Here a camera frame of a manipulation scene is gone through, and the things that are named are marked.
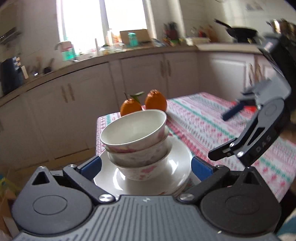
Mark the black wok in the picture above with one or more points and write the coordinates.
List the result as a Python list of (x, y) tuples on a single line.
[(242, 33)]

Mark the patterned striped tablecloth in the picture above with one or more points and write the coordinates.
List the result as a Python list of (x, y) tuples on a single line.
[(208, 129)]

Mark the white water heater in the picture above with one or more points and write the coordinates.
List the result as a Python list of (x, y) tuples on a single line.
[(9, 36)]

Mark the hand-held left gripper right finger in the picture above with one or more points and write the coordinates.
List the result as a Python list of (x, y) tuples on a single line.
[(201, 168)]

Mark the metal faucet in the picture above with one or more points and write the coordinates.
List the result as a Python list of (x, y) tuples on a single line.
[(60, 44)]

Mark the orange without leaf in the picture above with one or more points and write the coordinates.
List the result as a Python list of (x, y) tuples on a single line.
[(156, 100)]

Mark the kitchen window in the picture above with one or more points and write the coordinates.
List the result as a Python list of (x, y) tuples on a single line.
[(104, 20)]

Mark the white bowl with pink flowers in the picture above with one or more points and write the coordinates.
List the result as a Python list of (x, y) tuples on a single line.
[(148, 172), (131, 129), (148, 155)]

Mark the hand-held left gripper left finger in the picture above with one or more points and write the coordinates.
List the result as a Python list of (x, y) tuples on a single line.
[(91, 168)]

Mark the flat cardboard box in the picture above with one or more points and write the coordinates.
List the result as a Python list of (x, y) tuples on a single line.
[(143, 36)]

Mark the teal drinking bottle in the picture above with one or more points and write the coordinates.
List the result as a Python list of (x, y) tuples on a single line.
[(133, 39)]

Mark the steel cooking pot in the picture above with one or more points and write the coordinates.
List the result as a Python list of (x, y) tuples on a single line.
[(277, 25)]

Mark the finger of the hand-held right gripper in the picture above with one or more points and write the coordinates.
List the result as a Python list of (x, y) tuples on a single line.
[(222, 150), (232, 111)]

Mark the white plastic container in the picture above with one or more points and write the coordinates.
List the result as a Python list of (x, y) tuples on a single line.
[(196, 41)]

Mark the white kitchen cabinets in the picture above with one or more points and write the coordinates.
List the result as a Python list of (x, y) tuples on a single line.
[(138, 69)]

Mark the small black pot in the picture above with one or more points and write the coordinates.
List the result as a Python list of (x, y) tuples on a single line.
[(48, 69)]

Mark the orange with stem and leaf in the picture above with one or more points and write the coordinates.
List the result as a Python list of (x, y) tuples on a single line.
[(129, 107)]

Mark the pink cloth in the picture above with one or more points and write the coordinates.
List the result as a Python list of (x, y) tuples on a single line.
[(68, 46)]

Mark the white plate with centre stain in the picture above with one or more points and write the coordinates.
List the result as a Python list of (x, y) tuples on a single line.
[(180, 160)]

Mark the green dish soap bottle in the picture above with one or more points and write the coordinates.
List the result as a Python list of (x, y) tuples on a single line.
[(69, 55)]

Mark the knife block with knives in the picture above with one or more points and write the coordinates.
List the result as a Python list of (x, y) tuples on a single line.
[(170, 31)]

